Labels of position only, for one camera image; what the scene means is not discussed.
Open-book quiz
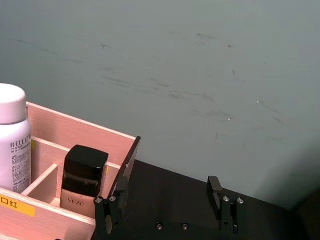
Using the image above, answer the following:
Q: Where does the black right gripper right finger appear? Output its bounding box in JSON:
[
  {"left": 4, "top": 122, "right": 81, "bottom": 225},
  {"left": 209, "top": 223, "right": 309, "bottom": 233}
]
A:
[{"left": 206, "top": 175, "right": 245, "bottom": 236}]

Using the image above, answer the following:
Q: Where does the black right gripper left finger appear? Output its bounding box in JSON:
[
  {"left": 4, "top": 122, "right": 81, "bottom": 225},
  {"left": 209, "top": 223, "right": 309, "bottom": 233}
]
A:
[{"left": 94, "top": 175, "right": 130, "bottom": 236}]

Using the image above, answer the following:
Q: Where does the black table cloth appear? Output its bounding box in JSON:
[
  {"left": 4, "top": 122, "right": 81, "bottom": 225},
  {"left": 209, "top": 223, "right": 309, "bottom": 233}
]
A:
[{"left": 92, "top": 158, "right": 320, "bottom": 240}]

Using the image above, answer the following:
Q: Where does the beige bottle with black cap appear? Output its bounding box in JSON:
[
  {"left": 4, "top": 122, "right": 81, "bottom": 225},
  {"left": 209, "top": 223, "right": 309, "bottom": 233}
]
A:
[{"left": 59, "top": 144, "right": 110, "bottom": 210}]

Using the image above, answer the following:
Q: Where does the pale wooden organizer box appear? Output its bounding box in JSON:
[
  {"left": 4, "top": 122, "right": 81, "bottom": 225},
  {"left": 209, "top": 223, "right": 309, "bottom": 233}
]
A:
[{"left": 0, "top": 101, "right": 142, "bottom": 240}]

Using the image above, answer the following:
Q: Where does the yellow label sticker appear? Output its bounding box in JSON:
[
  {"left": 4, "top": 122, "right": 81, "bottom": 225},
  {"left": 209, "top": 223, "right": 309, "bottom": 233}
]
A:
[{"left": 0, "top": 192, "right": 36, "bottom": 217}]

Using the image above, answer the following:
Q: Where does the white spray bottle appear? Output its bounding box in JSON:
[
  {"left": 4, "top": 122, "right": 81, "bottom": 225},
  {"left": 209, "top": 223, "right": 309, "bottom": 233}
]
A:
[{"left": 0, "top": 83, "right": 33, "bottom": 194}]

